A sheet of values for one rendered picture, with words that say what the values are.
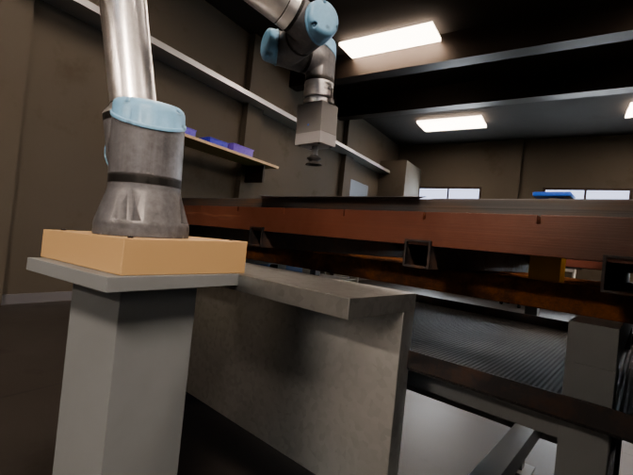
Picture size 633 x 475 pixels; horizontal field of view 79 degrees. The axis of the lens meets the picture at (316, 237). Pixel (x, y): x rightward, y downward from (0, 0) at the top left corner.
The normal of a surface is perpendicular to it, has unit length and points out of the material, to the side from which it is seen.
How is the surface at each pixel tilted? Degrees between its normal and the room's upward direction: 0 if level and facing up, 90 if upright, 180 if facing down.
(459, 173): 90
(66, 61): 90
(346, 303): 90
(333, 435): 90
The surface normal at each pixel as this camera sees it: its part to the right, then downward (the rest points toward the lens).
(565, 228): -0.66, -0.07
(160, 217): 0.67, -0.25
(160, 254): 0.84, 0.08
